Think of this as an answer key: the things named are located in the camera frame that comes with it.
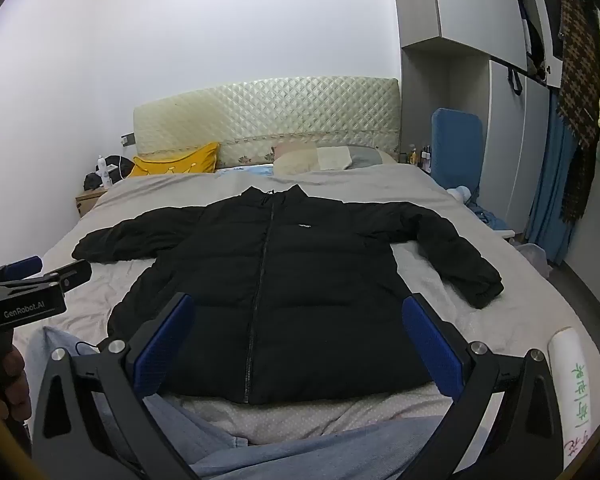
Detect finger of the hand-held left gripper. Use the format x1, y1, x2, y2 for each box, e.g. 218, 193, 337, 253
42, 259, 93, 292
0, 256, 44, 282

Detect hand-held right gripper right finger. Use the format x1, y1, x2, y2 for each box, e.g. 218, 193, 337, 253
401, 294, 566, 480

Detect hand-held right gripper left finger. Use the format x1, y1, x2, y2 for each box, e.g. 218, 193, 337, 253
30, 292, 201, 480

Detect black puffer jacket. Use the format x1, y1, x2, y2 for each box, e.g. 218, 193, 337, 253
72, 185, 505, 405

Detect blue clothes pile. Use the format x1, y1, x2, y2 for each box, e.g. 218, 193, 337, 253
465, 200, 511, 233

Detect dark hanging clothes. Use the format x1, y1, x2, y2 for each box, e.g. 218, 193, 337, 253
505, 0, 573, 81

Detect person's left hand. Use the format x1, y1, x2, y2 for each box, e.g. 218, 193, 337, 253
1, 347, 32, 428

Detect bed with grey sheet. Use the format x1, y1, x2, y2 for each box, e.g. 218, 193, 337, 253
12, 162, 600, 476

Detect wooden nightstand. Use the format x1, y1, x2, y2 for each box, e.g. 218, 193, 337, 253
75, 190, 108, 218

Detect white roll with green print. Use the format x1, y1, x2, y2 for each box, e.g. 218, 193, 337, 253
549, 327, 598, 473

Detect yellow pillow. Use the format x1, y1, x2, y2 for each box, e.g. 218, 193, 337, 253
127, 141, 221, 178

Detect person's light blue jeans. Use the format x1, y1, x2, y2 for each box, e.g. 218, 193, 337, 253
25, 325, 453, 480

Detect group of small bottles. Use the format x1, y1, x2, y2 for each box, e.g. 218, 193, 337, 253
399, 144, 433, 167

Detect light blue printed sheet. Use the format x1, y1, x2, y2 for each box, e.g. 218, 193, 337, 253
215, 164, 281, 178

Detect blue hanging garment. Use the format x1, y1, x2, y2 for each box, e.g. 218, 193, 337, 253
522, 87, 581, 266

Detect blue padded chair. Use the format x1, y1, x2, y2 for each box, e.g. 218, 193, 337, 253
430, 107, 483, 193

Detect beige and grey pillow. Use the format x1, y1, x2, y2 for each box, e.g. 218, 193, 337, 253
272, 142, 396, 177

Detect cream quilted headboard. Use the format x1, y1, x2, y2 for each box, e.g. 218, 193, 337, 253
132, 77, 401, 170

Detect brown plaid scarf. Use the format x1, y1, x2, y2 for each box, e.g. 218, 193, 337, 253
552, 0, 600, 223

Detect grey wardrobe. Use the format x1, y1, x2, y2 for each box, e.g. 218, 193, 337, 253
387, 0, 571, 266

